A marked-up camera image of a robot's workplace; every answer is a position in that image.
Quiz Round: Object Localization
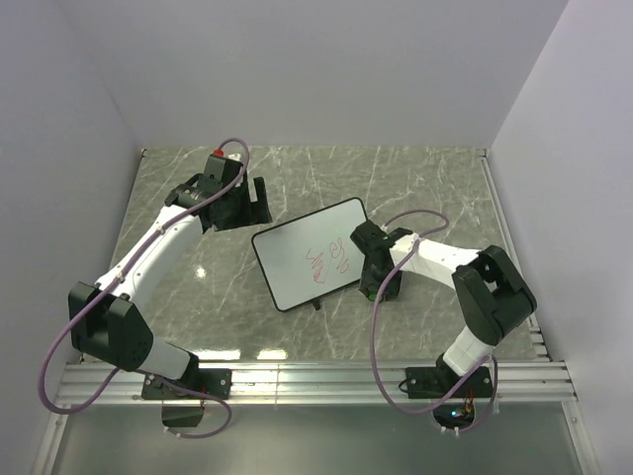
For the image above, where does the aluminium rail at table front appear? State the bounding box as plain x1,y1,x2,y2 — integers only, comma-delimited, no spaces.
54,361,578,406

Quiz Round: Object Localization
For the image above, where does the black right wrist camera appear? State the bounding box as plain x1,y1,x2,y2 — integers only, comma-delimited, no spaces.
350,220,389,256

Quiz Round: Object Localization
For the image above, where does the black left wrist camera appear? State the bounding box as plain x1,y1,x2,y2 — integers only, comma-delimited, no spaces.
203,153,243,187

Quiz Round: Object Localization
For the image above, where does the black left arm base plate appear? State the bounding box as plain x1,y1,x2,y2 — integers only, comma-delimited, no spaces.
140,368,232,401

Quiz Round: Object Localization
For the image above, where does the white board with black frame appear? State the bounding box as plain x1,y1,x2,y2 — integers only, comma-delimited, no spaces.
251,197,367,312

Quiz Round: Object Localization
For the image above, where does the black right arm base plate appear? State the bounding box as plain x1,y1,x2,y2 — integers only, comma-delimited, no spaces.
399,366,494,399

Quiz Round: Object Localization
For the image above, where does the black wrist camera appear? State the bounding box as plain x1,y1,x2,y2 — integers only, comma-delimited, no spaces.
350,220,389,256
203,153,243,187

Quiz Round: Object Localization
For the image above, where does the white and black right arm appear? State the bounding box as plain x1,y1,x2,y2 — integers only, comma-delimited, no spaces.
350,222,537,396

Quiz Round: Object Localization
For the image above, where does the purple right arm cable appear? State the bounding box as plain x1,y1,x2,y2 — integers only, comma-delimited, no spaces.
370,209,499,436

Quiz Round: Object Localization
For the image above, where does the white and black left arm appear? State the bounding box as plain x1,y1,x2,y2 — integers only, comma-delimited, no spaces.
68,173,272,398

